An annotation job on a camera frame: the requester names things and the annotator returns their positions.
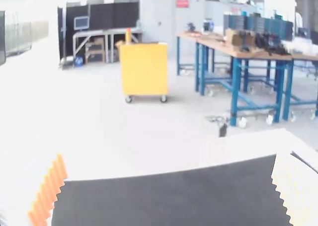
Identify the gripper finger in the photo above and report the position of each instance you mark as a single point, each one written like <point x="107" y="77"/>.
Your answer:
<point x="300" y="193"/>
<point x="44" y="193"/>

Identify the black mat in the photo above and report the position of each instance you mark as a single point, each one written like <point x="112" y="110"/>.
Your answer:
<point x="161" y="198"/>

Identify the blue workbench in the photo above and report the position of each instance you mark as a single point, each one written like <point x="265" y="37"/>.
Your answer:
<point x="261" y="54"/>
<point x="188" y="34"/>

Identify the yellow wheeled cart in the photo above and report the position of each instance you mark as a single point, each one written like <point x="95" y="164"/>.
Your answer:
<point x="144" y="69"/>

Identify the grey metal table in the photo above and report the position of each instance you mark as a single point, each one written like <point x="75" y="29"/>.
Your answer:
<point x="99" y="37"/>

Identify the computer monitor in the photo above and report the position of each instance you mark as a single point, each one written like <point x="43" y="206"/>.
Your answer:
<point x="81" y="22"/>

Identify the black partition panel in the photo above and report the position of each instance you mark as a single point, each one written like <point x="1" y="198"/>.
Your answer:
<point x="104" y="15"/>

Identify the grey metal cabinet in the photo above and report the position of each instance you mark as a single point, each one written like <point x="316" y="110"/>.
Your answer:
<point x="171" y="22"/>

